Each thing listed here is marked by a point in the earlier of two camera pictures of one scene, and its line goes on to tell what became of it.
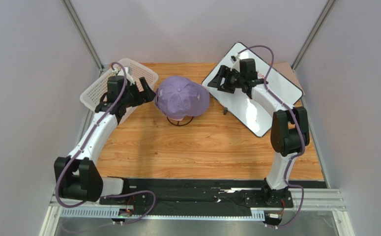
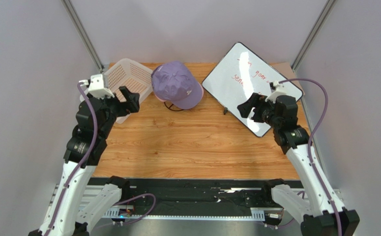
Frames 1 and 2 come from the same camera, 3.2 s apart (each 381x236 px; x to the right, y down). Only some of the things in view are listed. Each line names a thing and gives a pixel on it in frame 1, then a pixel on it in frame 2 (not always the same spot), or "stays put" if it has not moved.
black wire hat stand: x=178 y=122 → x=169 y=107
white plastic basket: x=91 y=97 stays put
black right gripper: x=227 y=79 → x=255 y=109
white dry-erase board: x=253 y=114 stays put
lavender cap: x=179 y=97 → x=174 y=81
